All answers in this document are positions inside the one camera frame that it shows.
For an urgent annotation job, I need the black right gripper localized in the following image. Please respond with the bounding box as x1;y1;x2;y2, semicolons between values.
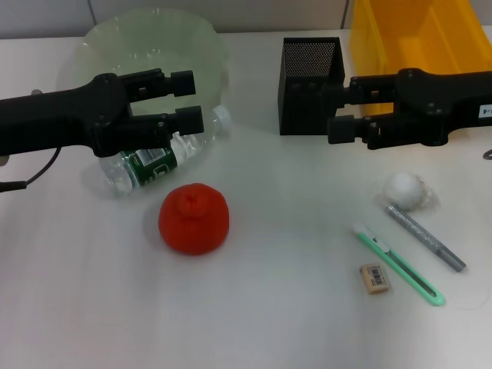
321;68;492;150

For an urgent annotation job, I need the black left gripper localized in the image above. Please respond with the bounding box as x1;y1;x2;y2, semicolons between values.
0;72;134;157

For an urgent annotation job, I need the clear green-label water bottle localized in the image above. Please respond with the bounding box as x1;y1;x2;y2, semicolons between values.
98;105;234;199

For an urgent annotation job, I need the white paper ball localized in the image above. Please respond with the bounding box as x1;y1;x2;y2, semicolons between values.
383;172;441;211

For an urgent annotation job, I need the red knitted ball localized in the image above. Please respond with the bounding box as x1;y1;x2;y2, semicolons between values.
158;183;231;256

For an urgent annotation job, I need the grey marker pen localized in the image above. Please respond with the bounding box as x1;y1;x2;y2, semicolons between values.
384;203;467;273

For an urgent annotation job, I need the green utility knife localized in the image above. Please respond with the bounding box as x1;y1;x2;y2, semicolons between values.
351;221;447;308

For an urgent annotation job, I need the beige eraser with barcode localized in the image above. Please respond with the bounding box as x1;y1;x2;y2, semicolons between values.
358;262;391;296

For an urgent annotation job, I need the translucent green fruit plate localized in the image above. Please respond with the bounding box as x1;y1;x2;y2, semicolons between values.
57;7;231;128

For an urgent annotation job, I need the black mesh pen holder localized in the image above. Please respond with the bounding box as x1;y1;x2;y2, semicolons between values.
278;36;347;136

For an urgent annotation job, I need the yellow plastic bin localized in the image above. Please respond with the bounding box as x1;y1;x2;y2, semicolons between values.
347;0;492;134

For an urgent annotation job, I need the dark left gripper cable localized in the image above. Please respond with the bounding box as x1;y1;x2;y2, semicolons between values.
0;145;62;193

